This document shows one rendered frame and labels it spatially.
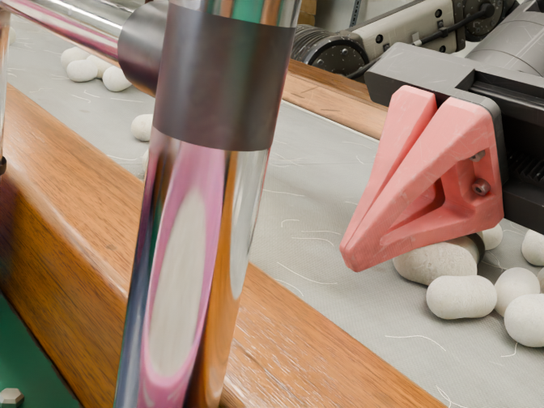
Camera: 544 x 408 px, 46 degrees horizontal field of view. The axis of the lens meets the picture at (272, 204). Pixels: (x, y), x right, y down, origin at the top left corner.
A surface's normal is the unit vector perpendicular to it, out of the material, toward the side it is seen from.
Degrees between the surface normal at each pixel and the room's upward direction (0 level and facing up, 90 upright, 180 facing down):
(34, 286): 90
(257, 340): 0
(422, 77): 39
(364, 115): 45
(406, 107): 61
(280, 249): 0
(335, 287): 0
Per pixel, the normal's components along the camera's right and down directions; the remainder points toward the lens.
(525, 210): -0.70, 0.65
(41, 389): 0.19, -0.92
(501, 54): -0.30, -0.65
